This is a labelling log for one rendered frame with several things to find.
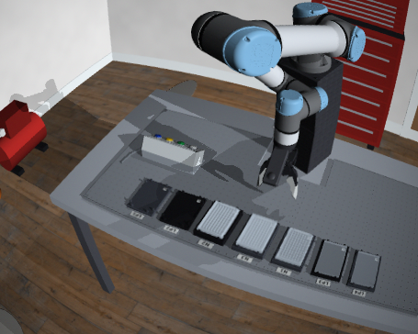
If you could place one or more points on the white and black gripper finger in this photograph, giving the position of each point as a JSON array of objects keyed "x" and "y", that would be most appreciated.
[
  {"x": 293, "y": 181},
  {"x": 261, "y": 173}
]

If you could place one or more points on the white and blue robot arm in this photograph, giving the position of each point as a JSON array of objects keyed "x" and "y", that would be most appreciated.
[{"x": 252, "y": 47}]

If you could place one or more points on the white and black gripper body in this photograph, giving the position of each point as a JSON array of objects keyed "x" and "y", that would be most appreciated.
[{"x": 291, "y": 157}]

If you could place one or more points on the grey operator panel with coloured buttons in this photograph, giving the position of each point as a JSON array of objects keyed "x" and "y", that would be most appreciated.
[{"x": 175, "y": 154}]

